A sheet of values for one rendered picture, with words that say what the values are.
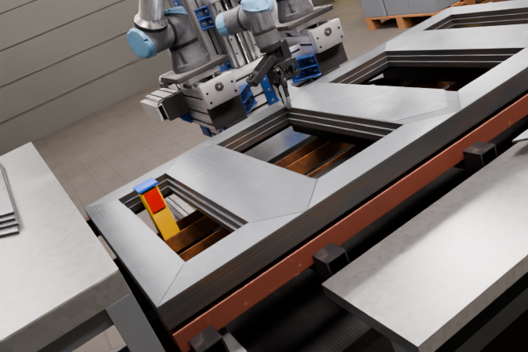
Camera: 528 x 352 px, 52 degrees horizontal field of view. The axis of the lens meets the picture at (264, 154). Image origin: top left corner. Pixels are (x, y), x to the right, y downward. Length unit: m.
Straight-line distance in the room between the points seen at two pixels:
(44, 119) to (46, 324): 8.00
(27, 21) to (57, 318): 8.01
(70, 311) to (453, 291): 0.59
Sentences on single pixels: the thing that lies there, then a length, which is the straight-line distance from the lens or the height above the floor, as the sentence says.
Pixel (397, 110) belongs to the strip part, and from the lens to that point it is 1.41.
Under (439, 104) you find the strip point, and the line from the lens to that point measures 1.38.
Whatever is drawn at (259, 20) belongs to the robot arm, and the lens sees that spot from 1.66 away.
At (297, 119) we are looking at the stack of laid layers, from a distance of 1.72.
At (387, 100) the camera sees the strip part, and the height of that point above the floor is 0.87.
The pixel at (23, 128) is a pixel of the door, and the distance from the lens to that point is 8.73.
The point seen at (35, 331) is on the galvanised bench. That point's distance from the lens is 0.78.
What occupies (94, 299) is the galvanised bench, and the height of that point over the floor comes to 1.03.
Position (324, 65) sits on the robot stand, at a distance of 2.21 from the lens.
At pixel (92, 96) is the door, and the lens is 8.78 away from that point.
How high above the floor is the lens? 1.36
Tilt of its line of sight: 20 degrees down
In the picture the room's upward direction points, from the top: 23 degrees counter-clockwise
